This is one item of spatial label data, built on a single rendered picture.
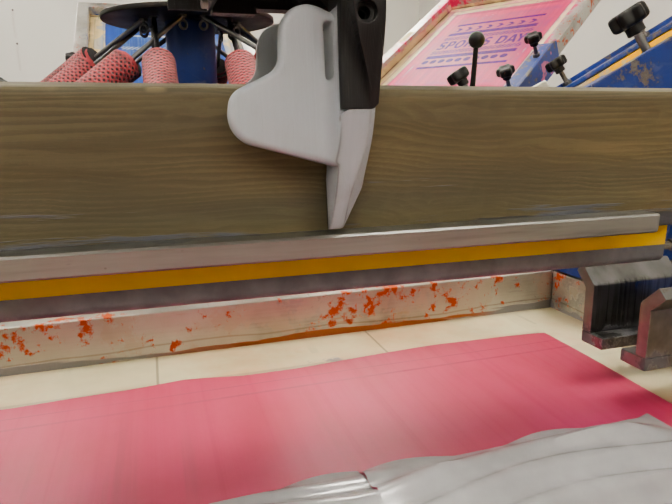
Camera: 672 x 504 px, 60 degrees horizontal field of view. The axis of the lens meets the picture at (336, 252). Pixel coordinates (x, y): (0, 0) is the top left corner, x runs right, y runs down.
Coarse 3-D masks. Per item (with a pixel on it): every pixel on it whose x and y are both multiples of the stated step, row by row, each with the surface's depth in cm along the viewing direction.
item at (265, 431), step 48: (192, 384) 39; (240, 384) 39; (288, 384) 39; (0, 432) 33; (48, 432) 33; (96, 432) 33; (144, 432) 33; (192, 432) 33; (240, 432) 33; (288, 432) 33; (0, 480) 29; (48, 480) 29; (96, 480) 28; (144, 480) 28; (192, 480) 28; (240, 480) 28; (288, 480) 28
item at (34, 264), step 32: (416, 224) 28; (448, 224) 28; (480, 224) 28; (512, 224) 29; (544, 224) 29; (576, 224) 30; (608, 224) 30; (640, 224) 31; (0, 256) 22; (32, 256) 22; (64, 256) 23; (96, 256) 23; (128, 256) 23; (160, 256) 24; (192, 256) 24; (224, 256) 25; (256, 256) 25; (288, 256) 25; (320, 256) 26
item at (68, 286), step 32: (352, 256) 29; (384, 256) 29; (416, 256) 30; (448, 256) 30; (480, 256) 31; (512, 256) 32; (0, 288) 24; (32, 288) 25; (64, 288) 25; (96, 288) 26; (128, 288) 26
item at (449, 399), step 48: (528, 336) 46; (336, 384) 38; (384, 384) 38; (432, 384) 38; (480, 384) 38; (528, 384) 38; (576, 384) 38; (624, 384) 38; (336, 432) 33; (384, 432) 32; (432, 432) 32; (480, 432) 32; (528, 432) 32
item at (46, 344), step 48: (384, 288) 48; (432, 288) 49; (480, 288) 51; (528, 288) 52; (576, 288) 50; (0, 336) 40; (48, 336) 41; (96, 336) 42; (144, 336) 43; (192, 336) 44; (240, 336) 45; (288, 336) 46
